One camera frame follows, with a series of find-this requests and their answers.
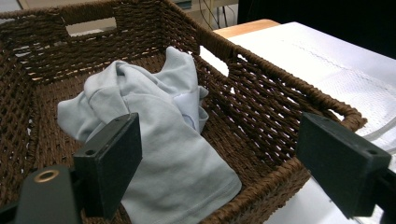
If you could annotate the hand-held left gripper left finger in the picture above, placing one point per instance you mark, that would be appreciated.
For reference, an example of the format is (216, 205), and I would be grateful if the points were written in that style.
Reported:
(109, 161)

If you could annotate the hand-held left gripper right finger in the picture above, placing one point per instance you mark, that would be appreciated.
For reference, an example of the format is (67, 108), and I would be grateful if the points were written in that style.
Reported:
(339, 161)

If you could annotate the light grey garment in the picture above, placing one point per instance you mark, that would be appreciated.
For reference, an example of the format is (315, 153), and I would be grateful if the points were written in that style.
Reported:
(174, 161)

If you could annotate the white cloth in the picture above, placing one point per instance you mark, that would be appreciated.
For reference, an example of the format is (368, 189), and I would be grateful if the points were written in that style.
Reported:
(358, 90)

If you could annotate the brown woven basket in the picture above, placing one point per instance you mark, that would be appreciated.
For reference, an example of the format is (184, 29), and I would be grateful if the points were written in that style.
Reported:
(264, 102)

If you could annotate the dark curtain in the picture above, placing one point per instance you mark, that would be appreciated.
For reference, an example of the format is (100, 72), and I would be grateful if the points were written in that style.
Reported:
(311, 12)

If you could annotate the wooden table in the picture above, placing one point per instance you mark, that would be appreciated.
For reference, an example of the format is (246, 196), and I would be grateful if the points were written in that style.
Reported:
(246, 27)

